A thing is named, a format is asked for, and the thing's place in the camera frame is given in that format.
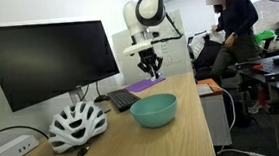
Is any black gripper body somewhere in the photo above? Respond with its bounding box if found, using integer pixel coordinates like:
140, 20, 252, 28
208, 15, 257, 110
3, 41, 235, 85
137, 48, 158, 66

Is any white and blue marker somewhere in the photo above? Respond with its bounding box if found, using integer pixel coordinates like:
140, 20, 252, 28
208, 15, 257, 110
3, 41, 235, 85
148, 69, 163, 81

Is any teal bowl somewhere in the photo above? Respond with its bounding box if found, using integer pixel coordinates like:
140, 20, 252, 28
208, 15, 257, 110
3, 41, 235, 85
128, 91, 180, 131

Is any purple mat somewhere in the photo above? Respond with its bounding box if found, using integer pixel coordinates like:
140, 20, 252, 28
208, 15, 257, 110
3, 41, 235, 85
123, 76, 168, 94

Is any black keyboard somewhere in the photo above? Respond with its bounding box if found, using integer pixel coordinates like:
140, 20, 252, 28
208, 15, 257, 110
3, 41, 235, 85
106, 87, 143, 113

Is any black computer mouse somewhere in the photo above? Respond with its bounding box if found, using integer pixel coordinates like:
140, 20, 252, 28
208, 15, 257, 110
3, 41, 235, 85
93, 93, 111, 104

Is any grey panel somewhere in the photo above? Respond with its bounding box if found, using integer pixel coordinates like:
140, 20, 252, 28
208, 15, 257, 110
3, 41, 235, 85
196, 83, 215, 97

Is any orange and grey cabinet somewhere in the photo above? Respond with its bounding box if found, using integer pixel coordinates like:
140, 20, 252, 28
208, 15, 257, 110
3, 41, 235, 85
195, 76, 234, 148

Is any white bicycle helmet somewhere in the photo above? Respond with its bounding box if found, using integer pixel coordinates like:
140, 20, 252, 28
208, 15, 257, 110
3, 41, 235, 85
44, 99, 111, 155

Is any person in dark clothes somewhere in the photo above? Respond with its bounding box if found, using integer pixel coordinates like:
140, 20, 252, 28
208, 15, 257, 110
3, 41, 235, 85
204, 0, 268, 118

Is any orange and black clamp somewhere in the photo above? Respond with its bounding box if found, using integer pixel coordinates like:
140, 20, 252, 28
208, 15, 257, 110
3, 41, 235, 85
249, 63, 264, 72

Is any black computer monitor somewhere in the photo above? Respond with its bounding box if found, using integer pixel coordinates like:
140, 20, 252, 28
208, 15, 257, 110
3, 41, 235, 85
0, 16, 124, 122

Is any green object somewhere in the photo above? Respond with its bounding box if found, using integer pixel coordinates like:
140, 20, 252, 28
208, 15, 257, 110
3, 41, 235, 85
253, 28, 277, 45

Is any black perforated work table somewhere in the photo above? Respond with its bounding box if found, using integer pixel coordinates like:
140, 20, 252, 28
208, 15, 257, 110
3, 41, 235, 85
226, 53, 279, 156

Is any white wrist mount plate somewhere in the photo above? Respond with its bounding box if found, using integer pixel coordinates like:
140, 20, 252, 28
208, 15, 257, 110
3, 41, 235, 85
122, 41, 156, 57

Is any white cable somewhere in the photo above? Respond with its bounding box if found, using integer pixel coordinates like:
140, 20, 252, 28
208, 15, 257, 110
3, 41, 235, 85
209, 78, 274, 156

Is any black power cable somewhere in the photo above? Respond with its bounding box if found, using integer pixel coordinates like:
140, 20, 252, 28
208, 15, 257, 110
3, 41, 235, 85
0, 122, 50, 144

